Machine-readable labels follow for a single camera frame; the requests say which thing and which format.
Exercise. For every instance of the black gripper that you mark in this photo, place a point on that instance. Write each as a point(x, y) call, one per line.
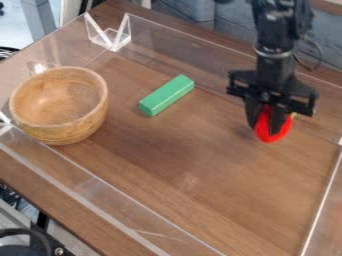
point(272, 85)

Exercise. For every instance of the wooden bowl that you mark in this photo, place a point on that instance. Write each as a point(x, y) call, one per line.
point(59, 106)

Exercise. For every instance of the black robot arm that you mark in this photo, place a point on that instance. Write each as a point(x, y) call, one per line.
point(282, 22)

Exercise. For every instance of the green rectangular block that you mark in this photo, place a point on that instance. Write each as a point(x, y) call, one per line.
point(166, 95)

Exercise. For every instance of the black table clamp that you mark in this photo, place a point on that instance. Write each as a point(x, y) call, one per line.
point(46, 242)

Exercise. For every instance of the clear acrylic corner bracket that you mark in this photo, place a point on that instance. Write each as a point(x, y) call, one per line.
point(109, 38)

